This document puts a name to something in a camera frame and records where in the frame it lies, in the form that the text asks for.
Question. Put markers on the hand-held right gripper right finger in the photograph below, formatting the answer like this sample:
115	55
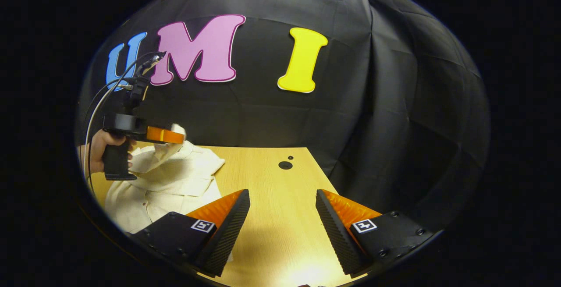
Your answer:
337	234

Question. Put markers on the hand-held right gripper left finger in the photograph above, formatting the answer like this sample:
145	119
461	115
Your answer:
228	234

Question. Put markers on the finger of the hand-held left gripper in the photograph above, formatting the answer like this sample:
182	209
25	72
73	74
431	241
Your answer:
164	135

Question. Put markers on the cream button shirt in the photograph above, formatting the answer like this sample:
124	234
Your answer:
175	173

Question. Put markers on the black backdrop cloth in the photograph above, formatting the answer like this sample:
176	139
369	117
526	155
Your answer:
350	103

